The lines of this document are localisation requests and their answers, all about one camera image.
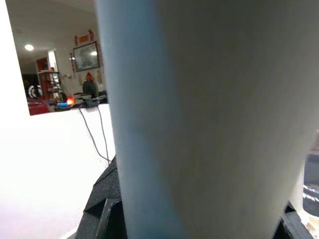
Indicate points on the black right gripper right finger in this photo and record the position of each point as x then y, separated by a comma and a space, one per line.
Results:
291, 226

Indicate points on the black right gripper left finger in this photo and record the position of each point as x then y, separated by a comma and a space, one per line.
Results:
104, 196

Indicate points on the dark small device box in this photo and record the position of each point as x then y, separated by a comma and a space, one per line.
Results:
91, 102

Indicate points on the orange glowing lamp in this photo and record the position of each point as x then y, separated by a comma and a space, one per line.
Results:
70, 100

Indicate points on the round ceiling light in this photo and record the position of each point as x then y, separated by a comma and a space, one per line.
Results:
29, 47

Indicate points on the framed wall picture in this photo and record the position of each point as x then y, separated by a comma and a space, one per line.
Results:
86, 57

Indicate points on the red wall sign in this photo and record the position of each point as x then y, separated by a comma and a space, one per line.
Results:
84, 38

